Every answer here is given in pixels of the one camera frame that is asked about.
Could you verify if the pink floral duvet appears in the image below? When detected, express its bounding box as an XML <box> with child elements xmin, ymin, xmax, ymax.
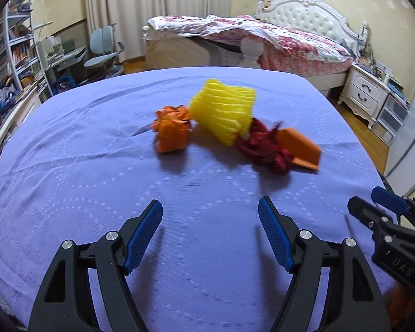
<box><xmin>144</xmin><ymin>15</ymin><xmax>354</xmax><ymax>76</ymax></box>

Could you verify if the purple bed sheet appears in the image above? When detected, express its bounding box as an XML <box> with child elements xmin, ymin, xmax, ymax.
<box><xmin>0</xmin><ymin>68</ymin><xmax>382</xmax><ymax>331</ymax></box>

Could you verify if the orange packet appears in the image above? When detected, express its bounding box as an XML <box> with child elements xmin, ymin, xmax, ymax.
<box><xmin>277</xmin><ymin>128</ymin><xmax>321</xmax><ymax>171</ymax></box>

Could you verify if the grey study desk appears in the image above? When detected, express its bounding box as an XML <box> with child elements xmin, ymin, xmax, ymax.
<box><xmin>43</xmin><ymin>46</ymin><xmax>88</xmax><ymax>86</ymax></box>

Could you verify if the dark red wrapper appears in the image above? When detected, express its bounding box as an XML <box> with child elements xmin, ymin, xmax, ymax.
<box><xmin>234</xmin><ymin>118</ymin><xmax>294</xmax><ymax>175</ymax></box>

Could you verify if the yellow foam fruit net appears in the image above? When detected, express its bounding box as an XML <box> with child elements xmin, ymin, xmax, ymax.
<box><xmin>189</xmin><ymin>79</ymin><xmax>256</xmax><ymax>147</ymax></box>

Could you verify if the white bookshelf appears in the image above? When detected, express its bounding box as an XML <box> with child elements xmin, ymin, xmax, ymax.
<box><xmin>0</xmin><ymin>0</ymin><xmax>52</xmax><ymax>102</ymax></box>

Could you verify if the orange wrapper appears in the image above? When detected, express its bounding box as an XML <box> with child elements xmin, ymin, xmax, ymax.
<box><xmin>152</xmin><ymin>105</ymin><xmax>191</xmax><ymax>154</ymax></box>

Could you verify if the light blue desk chair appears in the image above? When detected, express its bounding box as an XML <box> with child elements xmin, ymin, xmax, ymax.
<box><xmin>84</xmin><ymin>23</ymin><xmax>124</xmax><ymax>83</ymax></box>

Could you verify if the white nightstand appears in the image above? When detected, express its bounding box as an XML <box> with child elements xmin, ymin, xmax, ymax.
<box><xmin>337</xmin><ymin>64</ymin><xmax>391</xmax><ymax>130</ymax></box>

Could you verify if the clear plastic drawer unit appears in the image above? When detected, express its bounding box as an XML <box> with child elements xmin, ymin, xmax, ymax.
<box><xmin>373</xmin><ymin>93</ymin><xmax>409</xmax><ymax>147</ymax></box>

